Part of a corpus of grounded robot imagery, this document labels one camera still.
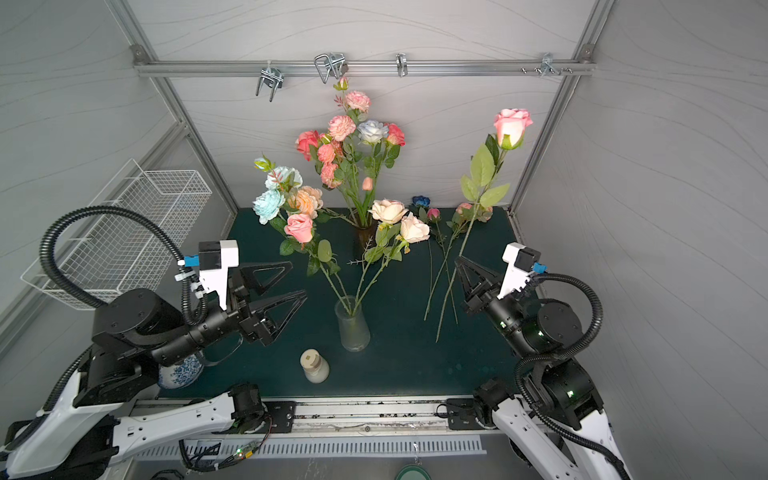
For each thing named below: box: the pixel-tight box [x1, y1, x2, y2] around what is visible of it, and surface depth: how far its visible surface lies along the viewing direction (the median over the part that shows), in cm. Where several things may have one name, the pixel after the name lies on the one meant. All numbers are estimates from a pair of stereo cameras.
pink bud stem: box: [362, 176, 373, 223], surface depth 90 cm
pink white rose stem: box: [436, 108, 533, 342], surface depth 47 cm
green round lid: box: [394, 464, 433, 480], surface depth 60 cm
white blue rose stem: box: [358, 120, 389, 222], surface depth 78 cm
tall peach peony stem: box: [287, 185, 361, 228], surface depth 66 cm
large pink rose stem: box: [295, 130, 323, 173], surface depth 83 cm
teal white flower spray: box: [252, 156, 304, 237], surface depth 61 cm
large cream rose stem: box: [354, 212, 431, 315], surface depth 65 cm
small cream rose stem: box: [354, 199, 408, 315], surface depth 66 cm
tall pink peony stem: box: [328, 77, 372, 222], surface depth 76 cm
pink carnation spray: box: [318, 140, 361, 226], surface depth 82 cm
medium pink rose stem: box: [280, 213, 351, 315], surface depth 61 cm
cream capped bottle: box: [300, 349, 330, 383], surface depth 75 cm
